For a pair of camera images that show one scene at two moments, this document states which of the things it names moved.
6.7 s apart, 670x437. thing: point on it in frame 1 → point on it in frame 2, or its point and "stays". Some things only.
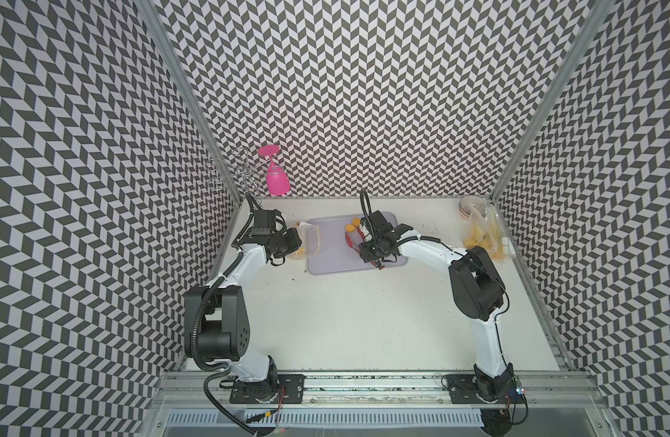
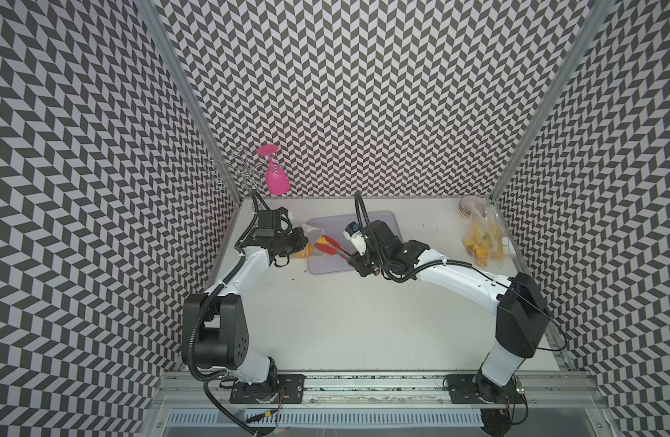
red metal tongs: (352, 246) → (331, 249)
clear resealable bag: (502, 247) stays
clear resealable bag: (482, 229) stays
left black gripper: (294, 242) stays
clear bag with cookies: (309, 235) stays
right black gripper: (366, 253) → (359, 263)
